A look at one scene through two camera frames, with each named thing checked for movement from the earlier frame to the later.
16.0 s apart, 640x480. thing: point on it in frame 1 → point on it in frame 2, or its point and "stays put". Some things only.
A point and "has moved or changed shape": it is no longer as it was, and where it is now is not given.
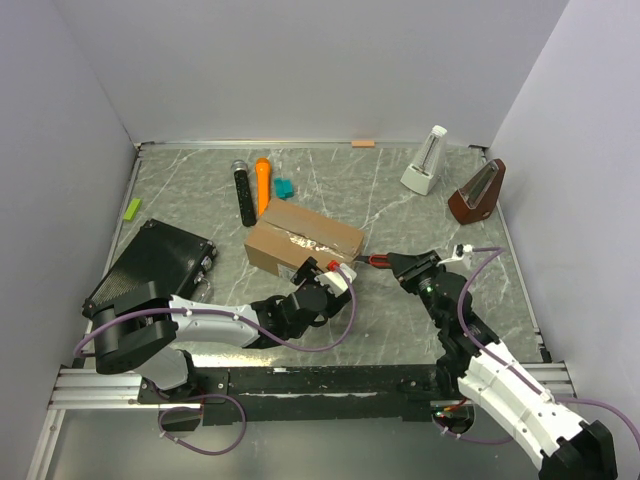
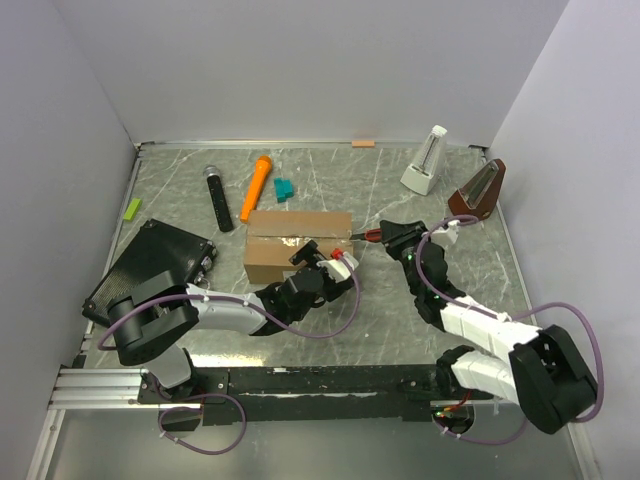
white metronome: (424, 173) stays put
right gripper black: (407, 268) → (395, 236)
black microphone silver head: (245, 199) → (218, 198)
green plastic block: (132, 209) stays put
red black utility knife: (376, 260) → (372, 235)
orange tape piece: (363, 143) stays put
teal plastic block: (283, 188) stays put
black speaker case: (169, 258) stays put
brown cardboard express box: (284, 235) has moved or changed shape
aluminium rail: (91, 389) stays put
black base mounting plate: (319, 395) stays put
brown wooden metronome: (477, 197) stays put
